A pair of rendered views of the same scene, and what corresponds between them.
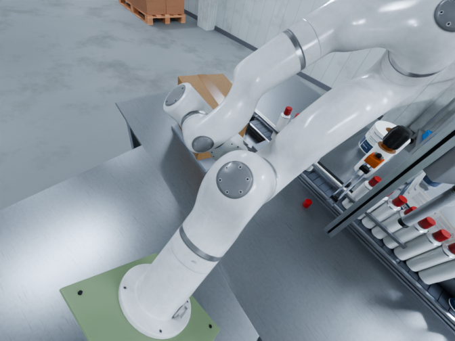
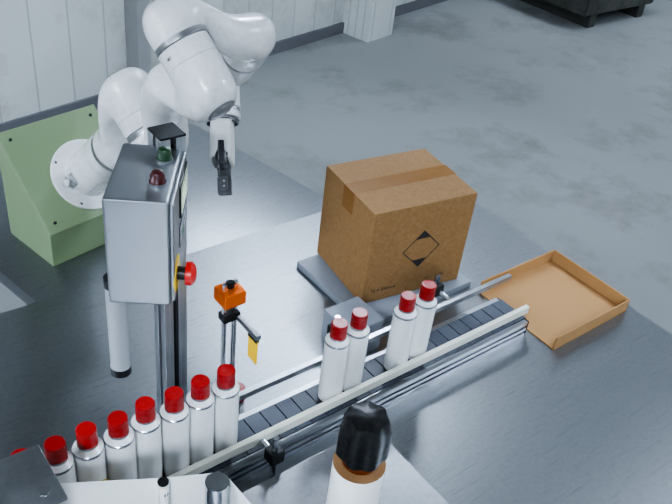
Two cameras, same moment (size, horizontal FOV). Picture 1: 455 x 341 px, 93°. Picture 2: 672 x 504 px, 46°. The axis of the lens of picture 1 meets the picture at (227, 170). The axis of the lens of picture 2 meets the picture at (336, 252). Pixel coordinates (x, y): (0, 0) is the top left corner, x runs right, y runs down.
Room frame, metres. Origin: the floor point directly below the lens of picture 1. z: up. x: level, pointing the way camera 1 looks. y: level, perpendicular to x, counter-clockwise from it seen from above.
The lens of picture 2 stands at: (0.94, -1.57, 2.09)
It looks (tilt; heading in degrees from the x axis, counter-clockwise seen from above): 35 degrees down; 96
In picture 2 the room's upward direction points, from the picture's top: 7 degrees clockwise
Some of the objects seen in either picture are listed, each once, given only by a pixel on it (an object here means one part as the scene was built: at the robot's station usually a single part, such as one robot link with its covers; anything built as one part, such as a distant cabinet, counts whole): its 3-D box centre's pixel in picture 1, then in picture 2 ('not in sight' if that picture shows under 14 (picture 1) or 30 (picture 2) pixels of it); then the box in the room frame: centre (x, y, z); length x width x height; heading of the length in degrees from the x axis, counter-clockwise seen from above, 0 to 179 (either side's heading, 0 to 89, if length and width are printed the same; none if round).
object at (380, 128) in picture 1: (383, 141); not in sight; (1.17, -0.84, 0.95); 0.20 x 0.20 x 0.14
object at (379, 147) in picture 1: (380, 153); (356, 476); (0.93, -0.70, 1.03); 0.09 x 0.09 x 0.30
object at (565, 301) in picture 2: not in sight; (554, 296); (1.34, 0.17, 0.85); 0.30 x 0.26 x 0.04; 48
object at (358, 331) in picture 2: not in sight; (354, 349); (0.87, -0.35, 0.98); 0.05 x 0.05 x 0.20
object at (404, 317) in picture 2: not in sight; (401, 332); (0.96, -0.26, 0.98); 0.05 x 0.05 x 0.20
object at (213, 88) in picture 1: (210, 116); (393, 223); (0.89, 0.16, 0.99); 0.30 x 0.24 x 0.27; 39
